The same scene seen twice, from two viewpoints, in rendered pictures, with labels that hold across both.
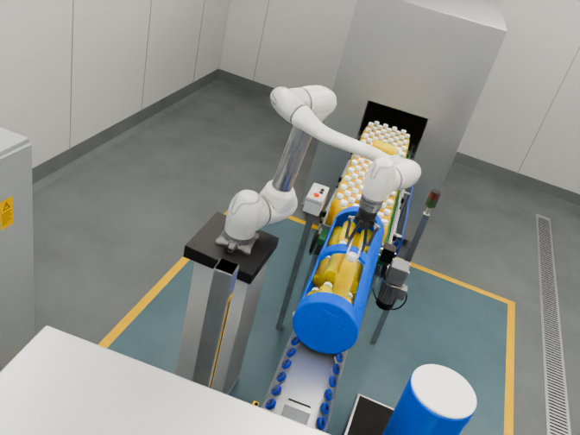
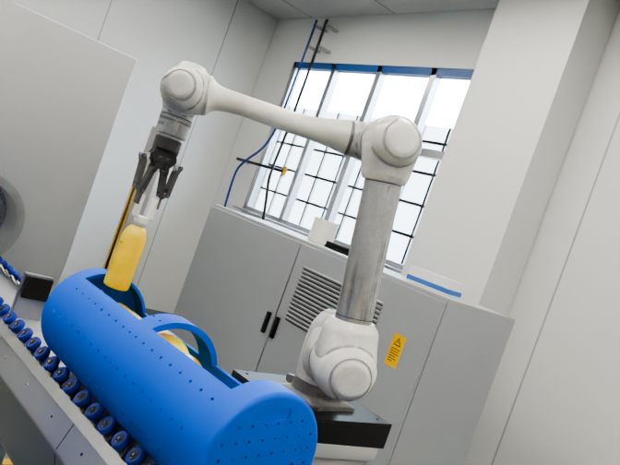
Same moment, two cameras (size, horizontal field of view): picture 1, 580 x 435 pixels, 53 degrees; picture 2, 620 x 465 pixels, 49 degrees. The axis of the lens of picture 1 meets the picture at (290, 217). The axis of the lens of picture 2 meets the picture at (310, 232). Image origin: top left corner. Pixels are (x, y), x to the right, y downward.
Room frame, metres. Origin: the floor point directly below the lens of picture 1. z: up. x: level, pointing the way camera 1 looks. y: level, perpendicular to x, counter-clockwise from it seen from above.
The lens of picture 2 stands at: (3.56, -1.43, 1.57)
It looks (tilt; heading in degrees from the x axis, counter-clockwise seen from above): 1 degrees down; 130
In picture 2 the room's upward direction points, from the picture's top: 20 degrees clockwise
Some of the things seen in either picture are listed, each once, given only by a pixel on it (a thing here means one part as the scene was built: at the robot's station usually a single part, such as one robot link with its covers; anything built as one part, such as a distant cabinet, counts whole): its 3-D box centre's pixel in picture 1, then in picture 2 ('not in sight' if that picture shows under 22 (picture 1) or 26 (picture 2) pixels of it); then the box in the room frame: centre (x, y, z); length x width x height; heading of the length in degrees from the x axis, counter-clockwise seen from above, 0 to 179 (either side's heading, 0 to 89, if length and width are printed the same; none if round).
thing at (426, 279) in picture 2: not in sight; (435, 281); (1.95, 1.44, 1.48); 0.24 x 0.12 x 0.08; 176
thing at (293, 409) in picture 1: (293, 418); (32, 297); (1.46, -0.21, 1.00); 0.10 x 0.04 x 0.15; 82
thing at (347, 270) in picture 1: (345, 275); (127, 254); (1.99, -0.29, 1.31); 0.07 x 0.07 x 0.19
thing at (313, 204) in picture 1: (316, 198); not in sight; (3.02, -0.12, 1.05); 0.20 x 0.10 x 0.10; 172
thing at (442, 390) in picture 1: (444, 390); not in sight; (1.77, -0.80, 1.03); 0.28 x 0.28 x 0.01
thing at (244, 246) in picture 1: (236, 236); (313, 387); (2.36, 0.23, 1.10); 0.22 x 0.18 x 0.06; 174
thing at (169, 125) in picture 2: (371, 202); (172, 127); (1.99, -0.29, 1.68); 0.09 x 0.09 x 0.06
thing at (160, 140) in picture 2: (365, 217); (164, 153); (1.99, -0.29, 1.60); 0.08 x 0.07 x 0.09; 83
